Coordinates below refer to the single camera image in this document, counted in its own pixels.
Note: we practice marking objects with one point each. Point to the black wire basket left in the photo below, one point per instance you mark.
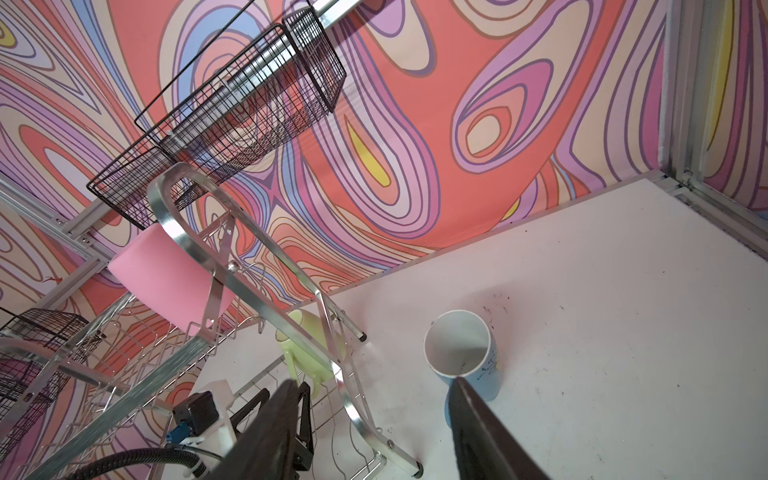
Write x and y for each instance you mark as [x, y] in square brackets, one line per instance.
[49, 330]

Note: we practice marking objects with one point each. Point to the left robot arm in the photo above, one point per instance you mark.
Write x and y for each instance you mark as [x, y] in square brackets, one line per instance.
[175, 455]

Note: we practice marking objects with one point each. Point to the steel two-tier dish rack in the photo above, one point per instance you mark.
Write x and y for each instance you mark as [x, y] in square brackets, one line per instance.
[225, 276]

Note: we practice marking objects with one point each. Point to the pink plastic cup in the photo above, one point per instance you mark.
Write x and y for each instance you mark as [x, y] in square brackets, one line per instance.
[164, 278]

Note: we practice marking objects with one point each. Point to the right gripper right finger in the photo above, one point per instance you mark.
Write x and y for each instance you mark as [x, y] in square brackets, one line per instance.
[484, 448]

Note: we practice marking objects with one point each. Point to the light green ceramic mug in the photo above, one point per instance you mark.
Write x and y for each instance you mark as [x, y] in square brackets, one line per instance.
[298, 359]

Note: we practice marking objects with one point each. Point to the black wire basket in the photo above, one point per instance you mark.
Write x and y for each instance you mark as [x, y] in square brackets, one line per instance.
[280, 84]
[49, 330]

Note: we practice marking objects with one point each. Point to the black wire basket back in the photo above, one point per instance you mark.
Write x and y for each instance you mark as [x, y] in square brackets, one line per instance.
[280, 84]

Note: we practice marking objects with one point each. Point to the blue ceramic mug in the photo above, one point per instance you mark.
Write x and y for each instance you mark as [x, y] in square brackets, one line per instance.
[460, 344]

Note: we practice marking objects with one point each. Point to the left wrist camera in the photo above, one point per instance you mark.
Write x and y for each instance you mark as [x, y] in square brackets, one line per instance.
[202, 422]

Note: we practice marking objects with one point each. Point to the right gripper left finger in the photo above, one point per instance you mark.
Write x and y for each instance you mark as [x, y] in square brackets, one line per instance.
[266, 449]

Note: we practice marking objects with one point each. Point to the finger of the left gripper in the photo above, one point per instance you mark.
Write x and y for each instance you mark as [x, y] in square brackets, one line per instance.
[304, 444]
[257, 401]

